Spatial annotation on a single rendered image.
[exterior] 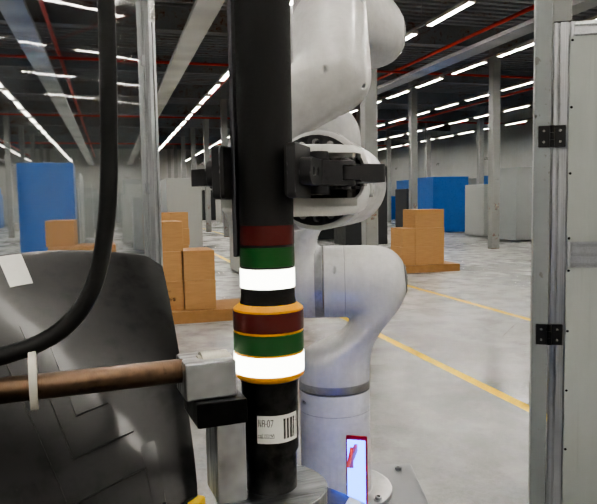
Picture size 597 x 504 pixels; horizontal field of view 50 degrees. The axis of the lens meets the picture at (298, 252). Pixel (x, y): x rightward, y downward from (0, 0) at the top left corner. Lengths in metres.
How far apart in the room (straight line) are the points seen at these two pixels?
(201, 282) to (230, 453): 7.60
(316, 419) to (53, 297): 0.66
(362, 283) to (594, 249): 1.29
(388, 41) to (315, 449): 0.65
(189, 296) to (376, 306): 7.01
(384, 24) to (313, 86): 0.30
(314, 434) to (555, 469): 1.38
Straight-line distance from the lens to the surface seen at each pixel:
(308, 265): 1.03
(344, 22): 0.75
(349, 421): 1.08
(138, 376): 0.38
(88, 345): 0.47
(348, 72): 0.71
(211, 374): 0.38
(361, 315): 1.04
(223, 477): 0.40
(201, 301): 8.02
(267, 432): 0.40
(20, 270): 0.51
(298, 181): 0.37
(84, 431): 0.43
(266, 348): 0.38
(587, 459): 2.36
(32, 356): 0.37
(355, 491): 0.80
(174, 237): 7.91
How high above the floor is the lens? 1.47
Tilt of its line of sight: 5 degrees down
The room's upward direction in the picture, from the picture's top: 1 degrees counter-clockwise
